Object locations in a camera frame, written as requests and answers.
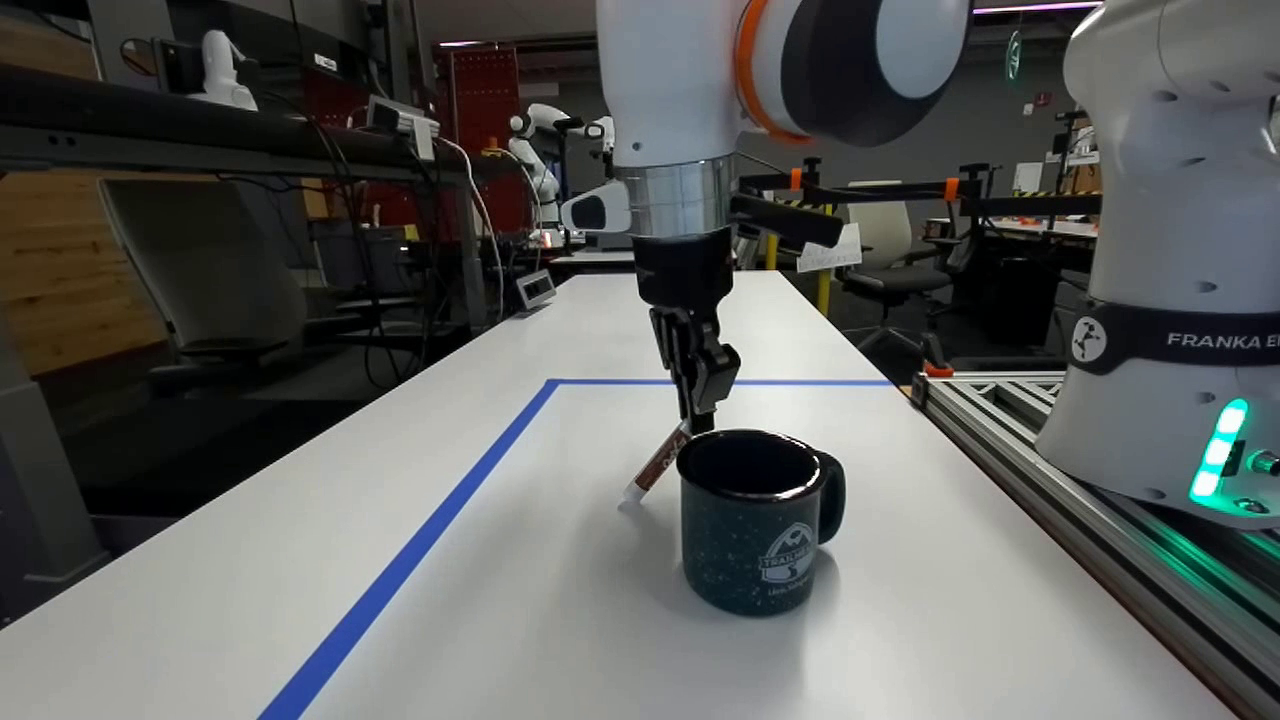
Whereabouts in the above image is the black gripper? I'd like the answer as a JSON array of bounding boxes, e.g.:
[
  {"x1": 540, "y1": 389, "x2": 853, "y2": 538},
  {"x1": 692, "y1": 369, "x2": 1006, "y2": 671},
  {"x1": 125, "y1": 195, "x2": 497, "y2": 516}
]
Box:
[{"x1": 633, "y1": 233, "x2": 740, "y2": 431}]

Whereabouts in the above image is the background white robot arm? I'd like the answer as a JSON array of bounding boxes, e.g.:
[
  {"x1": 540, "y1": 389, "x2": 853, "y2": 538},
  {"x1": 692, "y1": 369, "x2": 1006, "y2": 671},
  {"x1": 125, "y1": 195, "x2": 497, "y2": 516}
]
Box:
[{"x1": 506, "y1": 100, "x2": 614, "y2": 246}]

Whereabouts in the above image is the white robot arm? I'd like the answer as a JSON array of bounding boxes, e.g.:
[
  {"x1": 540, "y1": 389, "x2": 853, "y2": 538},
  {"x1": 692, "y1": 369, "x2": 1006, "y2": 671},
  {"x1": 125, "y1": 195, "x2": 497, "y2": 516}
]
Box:
[{"x1": 591, "y1": 0, "x2": 1280, "y2": 526}]

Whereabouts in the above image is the dark green enamel mug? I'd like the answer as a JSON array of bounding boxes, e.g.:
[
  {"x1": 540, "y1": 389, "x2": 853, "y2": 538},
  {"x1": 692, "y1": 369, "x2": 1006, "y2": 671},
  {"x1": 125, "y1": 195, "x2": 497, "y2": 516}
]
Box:
[{"x1": 675, "y1": 427, "x2": 847, "y2": 615}]

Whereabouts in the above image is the blue tape line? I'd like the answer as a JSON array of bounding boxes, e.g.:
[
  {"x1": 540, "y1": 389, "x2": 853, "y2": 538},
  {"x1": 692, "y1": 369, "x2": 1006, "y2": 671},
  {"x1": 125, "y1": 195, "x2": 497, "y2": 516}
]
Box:
[{"x1": 259, "y1": 378, "x2": 865, "y2": 720}]

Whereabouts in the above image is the dark workbench shelf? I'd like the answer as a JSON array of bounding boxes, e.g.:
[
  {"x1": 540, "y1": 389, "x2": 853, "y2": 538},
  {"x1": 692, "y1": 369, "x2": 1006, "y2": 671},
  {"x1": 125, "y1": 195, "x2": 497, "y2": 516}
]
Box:
[{"x1": 0, "y1": 65, "x2": 463, "y2": 185}]

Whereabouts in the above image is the black camera boom rod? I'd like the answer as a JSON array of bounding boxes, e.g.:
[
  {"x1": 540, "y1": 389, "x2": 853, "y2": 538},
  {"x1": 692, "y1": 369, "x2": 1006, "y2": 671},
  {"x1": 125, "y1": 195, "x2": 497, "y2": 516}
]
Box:
[{"x1": 731, "y1": 166, "x2": 1101, "y2": 214}]

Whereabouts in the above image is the aluminium rail base frame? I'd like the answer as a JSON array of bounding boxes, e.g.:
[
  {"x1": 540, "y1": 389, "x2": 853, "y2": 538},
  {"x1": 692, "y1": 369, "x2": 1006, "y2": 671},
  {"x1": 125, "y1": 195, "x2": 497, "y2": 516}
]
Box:
[{"x1": 913, "y1": 370, "x2": 1280, "y2": 720}]

